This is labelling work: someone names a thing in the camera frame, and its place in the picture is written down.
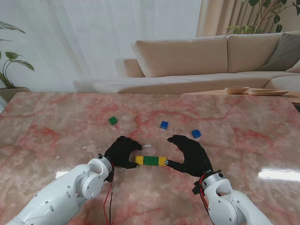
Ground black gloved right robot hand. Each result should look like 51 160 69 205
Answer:
165 135 214 177

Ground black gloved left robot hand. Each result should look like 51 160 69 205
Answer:
104 135 143 169

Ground round wooden bowl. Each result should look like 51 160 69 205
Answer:
225 86 250 95

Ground flat wooden plate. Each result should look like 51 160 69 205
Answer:
248 89 290 96

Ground beige fabric sofa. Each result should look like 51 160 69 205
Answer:
116 31 300 94

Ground white sheer curtain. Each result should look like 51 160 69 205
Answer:
0 0 202 92

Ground beige plant pot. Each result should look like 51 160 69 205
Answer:
0 87 31 104

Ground beige sofa cushion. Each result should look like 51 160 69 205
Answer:
285 60 300 73

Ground grey sofa cushion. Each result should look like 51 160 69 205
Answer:
259 32 300 72

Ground large-leaf green houseplant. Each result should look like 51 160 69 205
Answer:
0 21 35 89

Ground beige drape curtain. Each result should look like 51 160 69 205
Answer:
195 0 300 38

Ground tall leafy branch plant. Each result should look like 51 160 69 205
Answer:
226 0 300 36

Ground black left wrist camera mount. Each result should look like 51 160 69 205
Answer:
105 168 116 183

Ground right wrist red black cables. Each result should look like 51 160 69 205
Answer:
198 177 211 213

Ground wrist red black cables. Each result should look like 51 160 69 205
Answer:
198 177 211 213
104 163 116 225

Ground left wrist red black cables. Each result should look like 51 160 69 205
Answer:
104 163 116 225

